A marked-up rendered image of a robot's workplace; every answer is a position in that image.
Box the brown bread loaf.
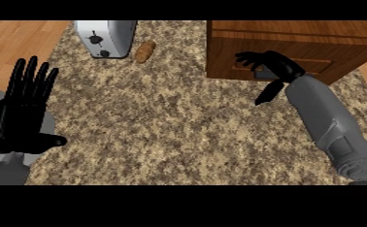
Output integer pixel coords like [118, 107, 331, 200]
[133, 41, 158, 65]

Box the silver toaster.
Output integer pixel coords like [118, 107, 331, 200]
[72, 20, 139, 60]

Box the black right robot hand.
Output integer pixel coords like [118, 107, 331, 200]
[234, 49, 306, 107]

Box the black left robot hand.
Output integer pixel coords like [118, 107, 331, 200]
[0, 55, 69, 155]

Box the grey cup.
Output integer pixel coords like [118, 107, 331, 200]
[253, 64, 279, 81]

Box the brown wooden drawer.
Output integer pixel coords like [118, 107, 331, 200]
[205, 20, 367, 85]

